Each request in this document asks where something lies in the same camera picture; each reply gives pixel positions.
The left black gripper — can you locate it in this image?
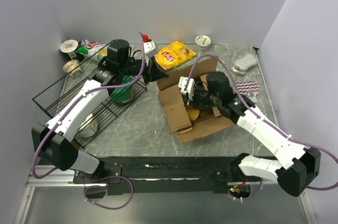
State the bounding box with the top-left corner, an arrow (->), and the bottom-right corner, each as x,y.
120,54 -> 169,85

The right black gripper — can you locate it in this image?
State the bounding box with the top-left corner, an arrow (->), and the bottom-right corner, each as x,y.
181,85 -> 221,110

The round yellow sponge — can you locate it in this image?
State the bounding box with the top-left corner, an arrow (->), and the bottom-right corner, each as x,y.
186,106 -> 200,122

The brown cardboard express box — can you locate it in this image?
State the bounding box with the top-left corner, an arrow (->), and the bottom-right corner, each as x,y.
156,57 -> 236,144

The purple wavy patterned pad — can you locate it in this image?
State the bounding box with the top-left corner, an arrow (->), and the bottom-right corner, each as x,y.
236,81 -> 261,96

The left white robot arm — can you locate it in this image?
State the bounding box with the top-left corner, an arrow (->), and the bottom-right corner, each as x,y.
31,33 -> 168,183

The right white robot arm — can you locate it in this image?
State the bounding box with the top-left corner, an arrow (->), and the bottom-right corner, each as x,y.
179,72 -> 321,197

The yellow Lays chips bag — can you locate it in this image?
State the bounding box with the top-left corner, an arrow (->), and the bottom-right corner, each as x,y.
155,41 -> 196,71

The green lidded jar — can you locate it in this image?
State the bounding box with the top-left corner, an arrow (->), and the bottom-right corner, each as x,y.
109,85 -> 134,106

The small clear plastic packet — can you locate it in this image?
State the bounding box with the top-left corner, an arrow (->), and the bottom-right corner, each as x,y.
249,97 -> 258,103

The white yogurt cup rear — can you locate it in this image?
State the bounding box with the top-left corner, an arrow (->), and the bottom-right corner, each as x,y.
195,35 -> 211,51

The green white chips bag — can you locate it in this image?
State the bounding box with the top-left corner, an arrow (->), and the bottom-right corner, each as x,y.
76,41 -> 108,62

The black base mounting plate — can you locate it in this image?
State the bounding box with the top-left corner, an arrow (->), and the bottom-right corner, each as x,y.
73,156 -> 248,195

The blue white small packet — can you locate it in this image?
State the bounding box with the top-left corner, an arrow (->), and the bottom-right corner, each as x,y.
79,39 -> 91,50

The white yogurt cup lying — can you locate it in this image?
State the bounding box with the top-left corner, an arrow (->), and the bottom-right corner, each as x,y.
63,60 -> 82,78

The white tape roll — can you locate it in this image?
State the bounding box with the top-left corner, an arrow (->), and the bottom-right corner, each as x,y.
78,114 -> 98,138

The white yogurt cup upright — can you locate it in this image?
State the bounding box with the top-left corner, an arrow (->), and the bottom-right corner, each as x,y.
60,40 -> 78,60

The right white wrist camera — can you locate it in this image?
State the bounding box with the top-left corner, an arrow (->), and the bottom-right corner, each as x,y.
178,76 -> 195,99

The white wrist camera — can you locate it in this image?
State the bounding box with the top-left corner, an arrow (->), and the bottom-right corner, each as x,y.
178,76 -> 195,99
143,34 -> 159,58

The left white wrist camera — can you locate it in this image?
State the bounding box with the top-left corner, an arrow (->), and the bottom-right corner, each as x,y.
143,34 -> 159,58

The black wire rack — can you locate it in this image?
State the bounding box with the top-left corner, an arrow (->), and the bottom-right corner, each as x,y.
32,40 -> 148,150

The aluminium rail frame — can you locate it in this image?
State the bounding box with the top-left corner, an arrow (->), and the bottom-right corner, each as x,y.
25,164 -> 80,188

